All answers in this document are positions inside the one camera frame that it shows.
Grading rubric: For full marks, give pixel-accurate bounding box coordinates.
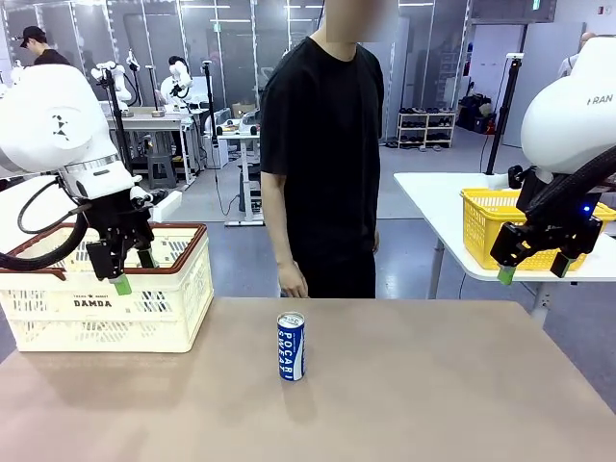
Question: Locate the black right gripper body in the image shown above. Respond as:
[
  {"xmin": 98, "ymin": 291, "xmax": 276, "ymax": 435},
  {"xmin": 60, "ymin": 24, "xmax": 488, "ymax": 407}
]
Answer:
[{"xmin": 526, "ymin": 216, "xmax": 603, "ymax": 251}]

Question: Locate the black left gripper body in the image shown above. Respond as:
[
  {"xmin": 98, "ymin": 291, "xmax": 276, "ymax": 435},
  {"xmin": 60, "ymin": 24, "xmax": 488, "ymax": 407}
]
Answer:
[{"xmin": 89, "ymin": 190, "xmax": 154, "ymax": 249}]

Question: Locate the blue Pocari Sweat can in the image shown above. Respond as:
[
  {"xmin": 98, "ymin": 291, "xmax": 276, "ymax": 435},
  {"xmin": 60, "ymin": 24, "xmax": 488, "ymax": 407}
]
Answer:
[{"xmin": 276, "ymin": 311, "xmax": 307, "ymax": 383}]

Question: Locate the person's right forearm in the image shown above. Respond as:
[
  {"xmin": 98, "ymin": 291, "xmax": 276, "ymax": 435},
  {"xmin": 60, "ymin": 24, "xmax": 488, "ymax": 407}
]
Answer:
[{"xmin": 263, "ymin": 201, "xmax": 300, "ymax": 269}]

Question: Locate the yellow plastic basket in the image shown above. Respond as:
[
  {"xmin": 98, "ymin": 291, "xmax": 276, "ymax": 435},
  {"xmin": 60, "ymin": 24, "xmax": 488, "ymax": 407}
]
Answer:
[{"xmin": 460, "ymin": 187, "xmax": 616, "ymax": 271}]

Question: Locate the cream basket with brown rim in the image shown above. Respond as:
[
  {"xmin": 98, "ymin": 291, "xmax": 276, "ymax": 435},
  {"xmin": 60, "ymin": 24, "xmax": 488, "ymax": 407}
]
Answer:
[{"xmin": 0, "ymin": 221, "xmax": 216, "ymax": 355}]

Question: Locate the person's right hand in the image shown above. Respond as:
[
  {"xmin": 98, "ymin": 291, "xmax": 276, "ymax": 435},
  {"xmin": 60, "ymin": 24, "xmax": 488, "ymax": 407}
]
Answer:
[{"xmin": 278, "ymin": 262, "xmax": 309, "ymax": 298}]

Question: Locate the grey step stool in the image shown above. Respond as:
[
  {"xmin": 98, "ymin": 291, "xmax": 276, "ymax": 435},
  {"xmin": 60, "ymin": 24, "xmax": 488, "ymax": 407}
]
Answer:
[{"xmin": 146, "ymin": 153, "xmax": 178, "ymax": 190}]

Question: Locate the white side table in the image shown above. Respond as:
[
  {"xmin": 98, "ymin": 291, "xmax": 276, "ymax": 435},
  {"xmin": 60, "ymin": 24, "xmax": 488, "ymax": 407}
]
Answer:
[
  {"xmin": 0, "ymin": 175, "xmax": 97, "ymax": 254},
  {"xmin": 393, "ymin": 171, "xmax": 616, "ymax": 328}
]

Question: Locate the beige lab desk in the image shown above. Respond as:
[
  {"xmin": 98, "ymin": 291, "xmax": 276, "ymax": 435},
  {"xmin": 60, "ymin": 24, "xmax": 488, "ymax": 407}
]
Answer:
[{"xmin": 105, "ymin": 111, "xmax": 196, "ymax": 189}]

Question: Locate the black stand pole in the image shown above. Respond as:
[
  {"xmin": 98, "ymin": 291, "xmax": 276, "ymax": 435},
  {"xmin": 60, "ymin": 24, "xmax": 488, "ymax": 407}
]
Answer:
[
  {"xmin": 201, "ymin": 60, "xmax": 220, "ymax": 145},
  {"xmin": 103, "ymin": 66, "xmax": 136, "ymax": 177}
]

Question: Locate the black tripod pole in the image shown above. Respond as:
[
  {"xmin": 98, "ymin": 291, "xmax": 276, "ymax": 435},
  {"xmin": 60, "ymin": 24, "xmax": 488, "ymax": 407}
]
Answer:
[{"xmin": 484, "ymin": 52, "xmax": 525, "ymax": 177}]

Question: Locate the black stool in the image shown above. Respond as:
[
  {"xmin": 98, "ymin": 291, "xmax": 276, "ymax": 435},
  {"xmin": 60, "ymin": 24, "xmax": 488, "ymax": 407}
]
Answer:
[{"xmin": 238, "ymin": 163, "xmax": 265, "ymax": 213}]

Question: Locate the white height-adjustable desk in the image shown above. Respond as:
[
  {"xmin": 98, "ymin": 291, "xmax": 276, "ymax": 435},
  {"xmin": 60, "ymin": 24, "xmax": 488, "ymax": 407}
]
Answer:
[{"xmin": 217, "ymin": 129, "xmax": 270, "ymax": 227}]

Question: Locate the pile of black bags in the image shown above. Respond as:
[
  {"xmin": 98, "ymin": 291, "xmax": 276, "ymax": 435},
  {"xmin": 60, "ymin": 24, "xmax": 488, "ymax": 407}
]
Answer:
[{"xmin": 456, "ymin": 93, "xmax": 497, "ymax": 135}]

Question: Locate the white shoe rack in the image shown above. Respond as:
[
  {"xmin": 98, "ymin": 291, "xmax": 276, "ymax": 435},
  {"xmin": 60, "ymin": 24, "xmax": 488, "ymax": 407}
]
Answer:
[{"xmin": 397, "ymin": 111, "xmax": 457, "ymax": 149}]

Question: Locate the background person in black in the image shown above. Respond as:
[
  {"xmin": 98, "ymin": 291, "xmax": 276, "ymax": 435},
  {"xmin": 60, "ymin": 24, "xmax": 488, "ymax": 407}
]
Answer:
[{"xmin": 18, "ymin": 26, "xmax": 73, "ymax": 67}]

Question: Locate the mannequin with grey apron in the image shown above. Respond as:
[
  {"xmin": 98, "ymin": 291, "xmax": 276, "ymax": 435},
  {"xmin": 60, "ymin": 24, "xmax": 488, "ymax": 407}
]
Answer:
[{"xmin": 557, "ymin": 32, "xmax": 598, "ymax": 78}]

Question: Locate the person in black t-shirt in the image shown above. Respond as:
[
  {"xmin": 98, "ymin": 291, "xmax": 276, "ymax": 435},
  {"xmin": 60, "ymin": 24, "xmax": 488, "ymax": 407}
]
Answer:
[{"xmin": 259, "ymin": 0, "xmax": 386, "ymax": 299}]

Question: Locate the black right arm cable sleeve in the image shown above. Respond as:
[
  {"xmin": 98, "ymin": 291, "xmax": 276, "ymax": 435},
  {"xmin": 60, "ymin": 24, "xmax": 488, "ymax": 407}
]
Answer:
[{"xmin": 524, "ymin": 143, "xmax": 616, "ymax": 218}]

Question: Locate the black arm cable sleeve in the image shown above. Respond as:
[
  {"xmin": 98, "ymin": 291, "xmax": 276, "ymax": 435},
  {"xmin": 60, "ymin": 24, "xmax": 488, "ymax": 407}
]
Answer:
[
  {"xmin": 0, "ymin": 211, "xmax": 95, "ymax": 271},
  {"xmin": 524, "ymin": 143, "xmax": 616, "ymax": 218}
]

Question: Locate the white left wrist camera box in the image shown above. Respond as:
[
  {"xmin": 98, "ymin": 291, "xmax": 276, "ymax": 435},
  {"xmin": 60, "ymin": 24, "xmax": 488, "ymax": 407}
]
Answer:
[{"xmin": 149, "ymin": 191, "xmax": 183, "ymax": 223}]

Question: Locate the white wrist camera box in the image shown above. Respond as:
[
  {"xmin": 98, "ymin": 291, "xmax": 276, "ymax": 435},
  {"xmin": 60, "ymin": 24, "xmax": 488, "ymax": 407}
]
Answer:
[
  {"xmin": 149, "ymin": 191, "xmax": 183, "ymax": 223},
  {"xmin": 484, "ymin": 165, "xmax": 526, "ymax": 192}
]

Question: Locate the black left arm cable sleeve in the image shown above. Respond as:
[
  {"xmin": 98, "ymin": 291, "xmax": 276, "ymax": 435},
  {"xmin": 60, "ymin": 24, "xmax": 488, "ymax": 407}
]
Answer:
[{"xmin": 0, "ymin": 211, "xmax": 95, "ymax": 271}]

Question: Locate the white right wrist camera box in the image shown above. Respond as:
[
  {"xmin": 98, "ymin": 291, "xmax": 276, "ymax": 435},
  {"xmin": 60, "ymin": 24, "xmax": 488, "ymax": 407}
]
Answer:
[{"xmin": 484, "ymin": 165, "xmax": 526, "ymax": 192}]

